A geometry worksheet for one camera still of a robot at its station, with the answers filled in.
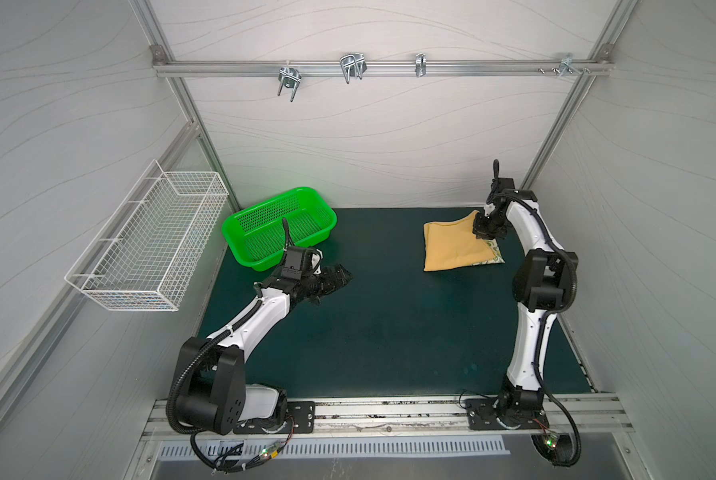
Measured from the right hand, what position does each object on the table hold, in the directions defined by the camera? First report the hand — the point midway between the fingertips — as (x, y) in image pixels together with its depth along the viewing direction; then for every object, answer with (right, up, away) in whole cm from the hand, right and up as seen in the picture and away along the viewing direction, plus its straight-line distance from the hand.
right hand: (484, 227), depth 99 cm
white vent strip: (-79, -54, -29) cm, 100 cm away
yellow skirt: (-9, -6, +5) cm, 12 cm away
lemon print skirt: (+6, -11, +3) cm, 13 cm away
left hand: (-46, -15, -13) cm, 50 cm away
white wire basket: (-92, -7, -31) cm, 97 cm away
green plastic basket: (-82, -3, +12) cm, 83 cm away
